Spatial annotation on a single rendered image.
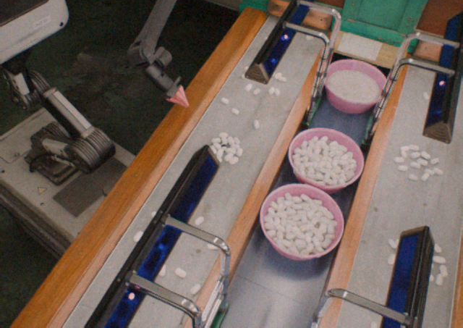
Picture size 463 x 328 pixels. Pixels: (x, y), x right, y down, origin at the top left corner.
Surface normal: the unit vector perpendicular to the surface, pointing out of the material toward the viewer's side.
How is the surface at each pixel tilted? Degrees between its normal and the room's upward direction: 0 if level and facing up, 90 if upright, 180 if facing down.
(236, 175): 0
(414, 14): 90
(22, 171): 0
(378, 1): 90
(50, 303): 0
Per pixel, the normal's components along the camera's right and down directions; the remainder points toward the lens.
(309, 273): 0.04, -0.62
